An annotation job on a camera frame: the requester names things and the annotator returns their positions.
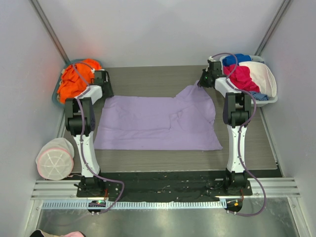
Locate lavender t-shirt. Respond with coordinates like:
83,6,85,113
94,84,223,151

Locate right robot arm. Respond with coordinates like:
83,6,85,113
198,59,252,195

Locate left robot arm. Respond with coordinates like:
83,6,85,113
65,69,114,198

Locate orange t-shirt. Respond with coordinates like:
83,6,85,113
57,59,102,104

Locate pink t-shirt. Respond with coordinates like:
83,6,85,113
229,66,260,92

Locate blue t-shirt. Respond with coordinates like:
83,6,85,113
222,54,251,67

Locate teal laundry basket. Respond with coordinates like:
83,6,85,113
52,59,105,107

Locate blue checked shirt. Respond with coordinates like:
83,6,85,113
249,91,269,101

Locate white t-shirt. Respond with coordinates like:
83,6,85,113
239,61,277,97

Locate white mesh hamper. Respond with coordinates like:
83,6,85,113
36,137,75,181

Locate pink cloth at bottom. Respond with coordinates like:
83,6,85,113
29,229,86,237

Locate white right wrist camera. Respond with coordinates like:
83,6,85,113
207,55,217,62

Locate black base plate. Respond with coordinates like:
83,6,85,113
76,171,252,202

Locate white slotted cable duct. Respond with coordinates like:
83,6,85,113
41,199,227,210

